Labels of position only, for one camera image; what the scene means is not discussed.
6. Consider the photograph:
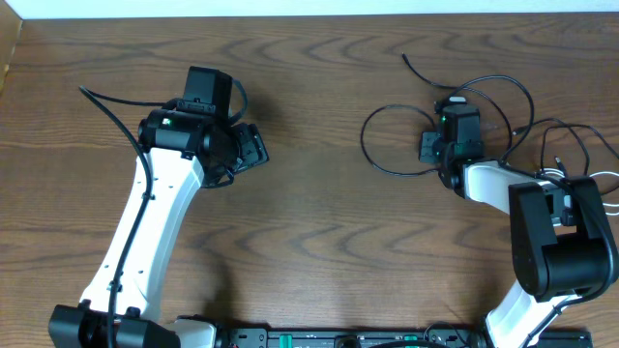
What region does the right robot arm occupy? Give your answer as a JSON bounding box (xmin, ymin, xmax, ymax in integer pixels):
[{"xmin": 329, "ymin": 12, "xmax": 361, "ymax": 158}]
[{"xmin": 419, "ymin": 97, "xmax": 618, "ymax": 347}]

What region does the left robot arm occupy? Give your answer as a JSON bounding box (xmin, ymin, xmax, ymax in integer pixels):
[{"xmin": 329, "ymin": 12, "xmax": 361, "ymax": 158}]
[{"xmin": 48, "ymin": 66, "xmax": 269, "ymax": 347}]

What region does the cardboard box wall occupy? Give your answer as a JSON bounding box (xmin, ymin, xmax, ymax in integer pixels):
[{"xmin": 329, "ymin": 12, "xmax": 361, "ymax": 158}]
[{"xmin": 0, "ymin": 0, "xmax": 23, "ymax": 90}]

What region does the black USB cable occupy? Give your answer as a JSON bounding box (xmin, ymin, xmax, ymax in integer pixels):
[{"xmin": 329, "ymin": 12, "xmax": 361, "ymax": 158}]
[
  {"xmin": 360, "ymin": 52, "xmax": 514, "ymax": 178},
  {"xmin": 512, "ymin": 117, "xmax": 619, "ymax": 197}
]

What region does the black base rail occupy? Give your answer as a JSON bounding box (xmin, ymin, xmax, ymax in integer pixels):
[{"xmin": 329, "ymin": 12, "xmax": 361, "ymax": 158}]
[{"xmin": 163, "ymin": 327, "xmax": 594, "ymax": 348}]

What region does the white USB cable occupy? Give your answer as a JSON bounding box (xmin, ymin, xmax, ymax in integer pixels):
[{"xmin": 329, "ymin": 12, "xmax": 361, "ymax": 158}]
[{"xmin": 536, "ymin": 167, "xmax": 619, "ymax": 218}]

